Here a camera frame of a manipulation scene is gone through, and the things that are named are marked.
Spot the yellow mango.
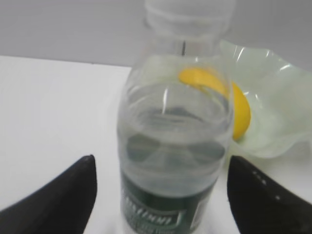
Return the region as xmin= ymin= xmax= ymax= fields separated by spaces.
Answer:
xmin=178 ymin=67 xmax=252 ymax=141

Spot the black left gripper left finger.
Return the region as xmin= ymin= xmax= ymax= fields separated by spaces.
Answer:
xmin=0 ymin=155 xmax=98 ymax=234

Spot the clear water bottle green label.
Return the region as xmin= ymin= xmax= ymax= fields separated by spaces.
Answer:
xmin=117 ymin=0 xmax=235 ymax=234

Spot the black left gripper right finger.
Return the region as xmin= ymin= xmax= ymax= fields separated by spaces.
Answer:
xmin=227 ymin=156 xmax=312 ymax=234

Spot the pale green wavy plate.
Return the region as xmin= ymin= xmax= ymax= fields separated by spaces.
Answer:
xmin=221 ymin=41 xmax=312 ymax=158

